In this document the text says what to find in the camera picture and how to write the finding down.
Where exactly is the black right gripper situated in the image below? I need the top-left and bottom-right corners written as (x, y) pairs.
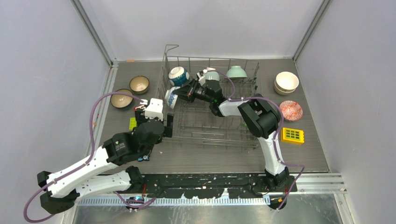
top-left (172, 79), bottom-right (213, 104)

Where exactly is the white bowl blue floral pattern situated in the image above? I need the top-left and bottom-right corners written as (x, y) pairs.
top-left (164, 86), bottom-right (180, 109)

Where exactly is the brown patterned bowl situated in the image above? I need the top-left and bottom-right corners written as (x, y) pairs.
top-left (129, 76), bottom-right (150, 95)

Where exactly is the dark teal glazed bowl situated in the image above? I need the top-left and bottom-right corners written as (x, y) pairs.
top-left (110, 94), bottom-right (133, 109)

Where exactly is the beige ceramic bowl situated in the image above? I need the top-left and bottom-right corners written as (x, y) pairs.
top-left (275, 71), bottom-right (299, 91)
top-left (274, 81), bottom-right (294, 96)

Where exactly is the white bowl blue zigzag pattern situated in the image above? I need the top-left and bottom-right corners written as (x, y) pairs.
top-left (279, 100), bottom-right (303, 122)

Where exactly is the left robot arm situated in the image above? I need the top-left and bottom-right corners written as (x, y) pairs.
top-left (37, 109), bottom-right (174, 215)

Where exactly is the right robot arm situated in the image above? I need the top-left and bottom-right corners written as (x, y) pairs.
top-left (173, 80), bottom-right (289, 192)

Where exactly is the teal white bowl back left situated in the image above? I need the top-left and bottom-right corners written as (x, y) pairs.
top-left (168, 66), bottom-right (190, 86)

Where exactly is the pale green bowl middle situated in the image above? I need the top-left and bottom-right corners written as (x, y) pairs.
top-left (204, 71), bottom-right (220, 81)

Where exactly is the red white toy window block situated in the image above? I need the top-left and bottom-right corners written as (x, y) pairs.
top-left (134, 105), bottom-right (146, 112)

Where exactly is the green toy block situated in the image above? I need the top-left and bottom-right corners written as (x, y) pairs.
top-left (129, 117), bottom-right (137, 131)

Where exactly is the mint green bowl right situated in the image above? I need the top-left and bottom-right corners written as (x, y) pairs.
top-left (226, 65), bottom-right (247, 79)

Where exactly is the yellow toy window block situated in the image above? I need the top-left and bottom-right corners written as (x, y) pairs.
top-left (280, 127), bottom-right (305, 145)

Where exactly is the grey wire dish rack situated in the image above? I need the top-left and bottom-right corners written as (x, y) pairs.
top-left (156, 44), bottom-right (261, 148)

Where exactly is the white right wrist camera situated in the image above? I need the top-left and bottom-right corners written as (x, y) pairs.
top-left (196, 67), bottom-right (216, 85)

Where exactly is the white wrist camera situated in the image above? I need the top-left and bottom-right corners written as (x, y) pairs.
top-left (140, 98), bottom-right (163, 121)
top-left (196, 67), bottom-right (216, 85)

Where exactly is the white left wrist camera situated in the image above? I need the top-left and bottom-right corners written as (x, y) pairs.
top-left (140, 98), bottom-right (163, 121)

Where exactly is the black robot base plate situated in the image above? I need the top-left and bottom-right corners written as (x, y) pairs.
top-left (113, 172), bottom-right (297, 200)

